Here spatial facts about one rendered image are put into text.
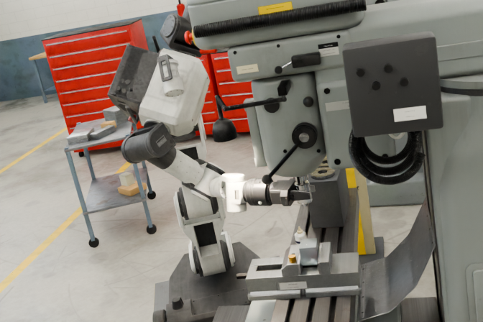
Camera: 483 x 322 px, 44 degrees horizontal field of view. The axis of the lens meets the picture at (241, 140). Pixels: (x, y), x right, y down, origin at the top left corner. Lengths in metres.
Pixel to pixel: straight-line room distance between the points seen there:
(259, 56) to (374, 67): 0.39
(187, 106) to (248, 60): 0.48
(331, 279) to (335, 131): 0.47
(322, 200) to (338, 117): 0.63
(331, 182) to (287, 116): 0.56
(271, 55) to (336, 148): 0.31
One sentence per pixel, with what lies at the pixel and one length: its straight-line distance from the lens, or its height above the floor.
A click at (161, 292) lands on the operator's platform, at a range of 3.21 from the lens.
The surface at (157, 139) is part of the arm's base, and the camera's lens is 2.02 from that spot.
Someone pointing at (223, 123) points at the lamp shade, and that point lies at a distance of 1.77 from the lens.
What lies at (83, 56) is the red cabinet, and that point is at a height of 1.19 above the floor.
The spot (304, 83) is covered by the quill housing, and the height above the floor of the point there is 1.60.
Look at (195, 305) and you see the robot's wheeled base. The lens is 2.66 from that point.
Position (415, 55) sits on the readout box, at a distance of 1.36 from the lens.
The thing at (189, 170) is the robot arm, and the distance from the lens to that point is 2.12.
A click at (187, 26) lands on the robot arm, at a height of 1.76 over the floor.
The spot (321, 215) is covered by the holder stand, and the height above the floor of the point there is 1.00.
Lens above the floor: 1.97
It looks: 17 degrees down
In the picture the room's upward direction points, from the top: 11 degrees counter-clockwise
